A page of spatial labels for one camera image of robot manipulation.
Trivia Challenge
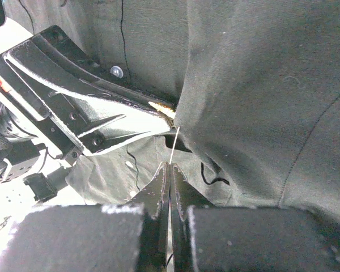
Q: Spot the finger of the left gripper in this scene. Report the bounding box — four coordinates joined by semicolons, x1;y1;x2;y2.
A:
4;39;172;155
39;25;176;112

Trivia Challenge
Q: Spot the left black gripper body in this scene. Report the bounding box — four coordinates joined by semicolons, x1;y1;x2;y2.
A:
0;54;82;203

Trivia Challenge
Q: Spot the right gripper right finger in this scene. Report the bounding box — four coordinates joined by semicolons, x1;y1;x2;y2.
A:
169;164;340;271

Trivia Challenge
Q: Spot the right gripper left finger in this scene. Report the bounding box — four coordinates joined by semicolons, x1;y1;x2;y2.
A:
0;163;169;271

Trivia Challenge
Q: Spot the gold brooch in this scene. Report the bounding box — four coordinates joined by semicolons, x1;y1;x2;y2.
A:
148;101;180;164

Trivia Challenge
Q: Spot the black button shirt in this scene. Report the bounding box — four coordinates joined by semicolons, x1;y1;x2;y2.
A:
5;1;340;222

